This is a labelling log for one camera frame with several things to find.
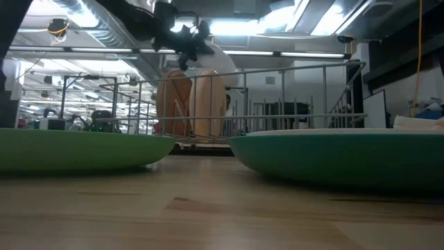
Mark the peach plastic plate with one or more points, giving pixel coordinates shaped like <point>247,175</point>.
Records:
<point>208,104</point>

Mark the white board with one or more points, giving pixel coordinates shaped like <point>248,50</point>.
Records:
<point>374,109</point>

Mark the yellow checked cloth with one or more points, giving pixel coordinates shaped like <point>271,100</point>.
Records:
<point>416,123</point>

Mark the light green plate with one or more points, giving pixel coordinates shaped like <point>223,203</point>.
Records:
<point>69,149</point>

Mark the blue bin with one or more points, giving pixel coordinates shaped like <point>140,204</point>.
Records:
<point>430,114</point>

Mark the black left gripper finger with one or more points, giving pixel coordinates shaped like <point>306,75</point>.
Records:
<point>185,60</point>
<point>204,46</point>

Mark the brown divided wooden plate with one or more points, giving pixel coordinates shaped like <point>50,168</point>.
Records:
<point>173,104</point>

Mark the dark green plate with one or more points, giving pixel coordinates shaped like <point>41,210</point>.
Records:
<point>347,159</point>

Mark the white box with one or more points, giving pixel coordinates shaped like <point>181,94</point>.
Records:
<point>52,124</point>

